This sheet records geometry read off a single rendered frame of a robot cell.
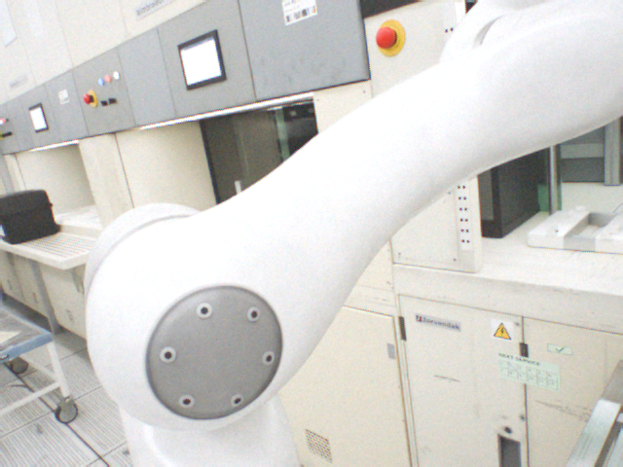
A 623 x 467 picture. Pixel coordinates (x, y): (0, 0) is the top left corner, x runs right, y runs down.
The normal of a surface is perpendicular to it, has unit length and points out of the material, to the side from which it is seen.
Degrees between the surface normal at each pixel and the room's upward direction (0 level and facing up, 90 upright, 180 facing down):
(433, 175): 103
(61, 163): 90
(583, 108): 114
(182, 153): 90
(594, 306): 90
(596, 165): 90
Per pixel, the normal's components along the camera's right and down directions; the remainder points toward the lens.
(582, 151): -0.68, 0.29
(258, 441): 0.36, -0.82
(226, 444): 0.07, -0.84
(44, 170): 0.72, 0.07
